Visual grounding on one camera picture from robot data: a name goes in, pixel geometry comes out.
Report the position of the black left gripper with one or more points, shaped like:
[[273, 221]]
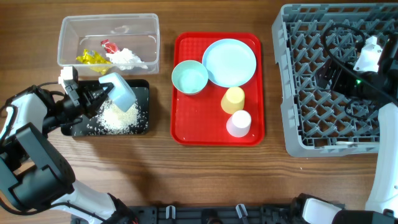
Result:
[[86, 101]]

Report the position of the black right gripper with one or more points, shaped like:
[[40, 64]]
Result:
[[343, 71]]

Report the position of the pile of white rice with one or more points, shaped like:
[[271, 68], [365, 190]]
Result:
[[111, 120]]

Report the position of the light blue bowl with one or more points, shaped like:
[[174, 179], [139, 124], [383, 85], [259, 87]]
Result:
[[121, 94]]

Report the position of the yellow snack wrapper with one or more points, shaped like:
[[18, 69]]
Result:
[[91, 57]]

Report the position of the white napkin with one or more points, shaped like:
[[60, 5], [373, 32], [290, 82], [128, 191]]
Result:
[[125, 56]]

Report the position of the red snack wrapper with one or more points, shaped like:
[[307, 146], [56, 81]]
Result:
[[110, 47]]

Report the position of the mint green bowl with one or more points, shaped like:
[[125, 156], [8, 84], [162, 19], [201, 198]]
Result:
[[190, 77]]

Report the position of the yellow plastic cup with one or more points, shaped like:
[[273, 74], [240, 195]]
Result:
[[233, 100]]

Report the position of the light blue plate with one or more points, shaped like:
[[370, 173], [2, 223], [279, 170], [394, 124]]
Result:
[[229, 62]]

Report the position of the white plastic cup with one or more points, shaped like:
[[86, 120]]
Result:
[[239, 124]]

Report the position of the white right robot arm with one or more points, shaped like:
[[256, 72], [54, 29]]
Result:
[[373, 78]]

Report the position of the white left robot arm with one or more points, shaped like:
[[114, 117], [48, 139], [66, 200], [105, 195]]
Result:
[[35, 177]]

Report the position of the grey dishwasher rack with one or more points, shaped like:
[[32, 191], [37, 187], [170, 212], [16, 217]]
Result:
[[318, 122]]

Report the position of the black plastic tray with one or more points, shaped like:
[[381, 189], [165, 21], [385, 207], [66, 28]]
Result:
[[141, 90]]

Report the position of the clear plastic bin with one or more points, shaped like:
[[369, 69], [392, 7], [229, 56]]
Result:
[[139, 33]]

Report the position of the red serving tray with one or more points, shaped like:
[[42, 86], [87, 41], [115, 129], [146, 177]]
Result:
[[198, 119]]

